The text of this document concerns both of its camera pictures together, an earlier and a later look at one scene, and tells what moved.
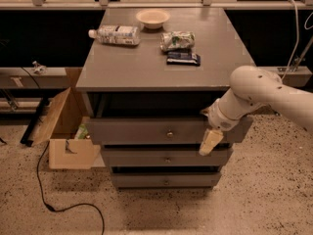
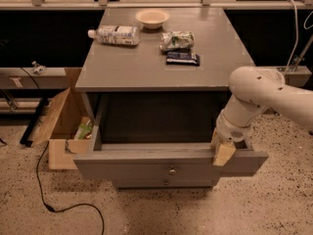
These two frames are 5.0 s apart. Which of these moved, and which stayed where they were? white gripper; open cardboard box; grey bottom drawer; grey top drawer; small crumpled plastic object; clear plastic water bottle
Moved: grey top drawer; white gripper
Stayed: small crumpled plastic object; open cardboard box; clear plastic water bottle; grey bottom drawer
